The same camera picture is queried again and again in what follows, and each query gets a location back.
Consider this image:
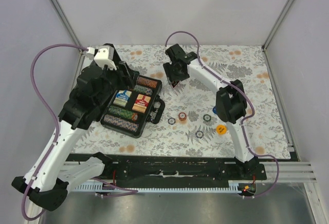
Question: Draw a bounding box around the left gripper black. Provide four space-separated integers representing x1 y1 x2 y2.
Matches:
95 61 140 107

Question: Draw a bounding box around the triangular all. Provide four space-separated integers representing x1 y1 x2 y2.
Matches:
171 81 180 88

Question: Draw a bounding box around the red playing card deck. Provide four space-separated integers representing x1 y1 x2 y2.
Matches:
132 94 151 114

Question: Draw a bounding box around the green poker chip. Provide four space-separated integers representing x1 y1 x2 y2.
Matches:
203 114 211 122

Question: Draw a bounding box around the blue poker chip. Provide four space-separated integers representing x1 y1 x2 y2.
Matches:
195 130 204 138
168 118 176 125

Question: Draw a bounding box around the orange big blind button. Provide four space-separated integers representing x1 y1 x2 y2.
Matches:
216 124 227 135

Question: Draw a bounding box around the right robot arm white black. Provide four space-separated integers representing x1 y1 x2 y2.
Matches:
163 44 259 180

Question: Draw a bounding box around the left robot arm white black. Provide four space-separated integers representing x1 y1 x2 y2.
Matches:
12 62 139 211

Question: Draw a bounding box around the black poker set case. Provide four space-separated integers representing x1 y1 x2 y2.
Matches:
100 75 166 138

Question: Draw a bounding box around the purple chip row in case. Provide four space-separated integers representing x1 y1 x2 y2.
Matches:
137 77 158 88

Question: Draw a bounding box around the orange green chip row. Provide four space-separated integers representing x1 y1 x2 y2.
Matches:
134 85 153 96

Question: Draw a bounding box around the blue playing card deck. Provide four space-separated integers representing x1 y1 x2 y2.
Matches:
113 90 132 107

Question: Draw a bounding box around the red poker chip stack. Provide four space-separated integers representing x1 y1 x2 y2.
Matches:
178 112 187 121

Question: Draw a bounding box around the green chip row in case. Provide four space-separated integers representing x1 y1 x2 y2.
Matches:
108 106 138 121

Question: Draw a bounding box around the blue orange chip row bottom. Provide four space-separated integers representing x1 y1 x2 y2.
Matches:
103 115 139 132

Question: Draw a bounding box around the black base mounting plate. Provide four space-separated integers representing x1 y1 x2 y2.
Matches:
64 154 268 189

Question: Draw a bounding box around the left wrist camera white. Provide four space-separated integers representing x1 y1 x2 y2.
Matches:
86 45 117 70

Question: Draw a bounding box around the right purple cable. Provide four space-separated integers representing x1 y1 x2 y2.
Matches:
165 30 280 199

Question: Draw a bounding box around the purple cable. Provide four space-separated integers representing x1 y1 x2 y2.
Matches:
165 30 280 199
22 43 139 221

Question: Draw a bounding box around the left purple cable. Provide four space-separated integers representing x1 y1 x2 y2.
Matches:
22 43 139 221

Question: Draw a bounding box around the white slotted cable duct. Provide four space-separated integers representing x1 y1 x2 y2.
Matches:
74 181 245 193

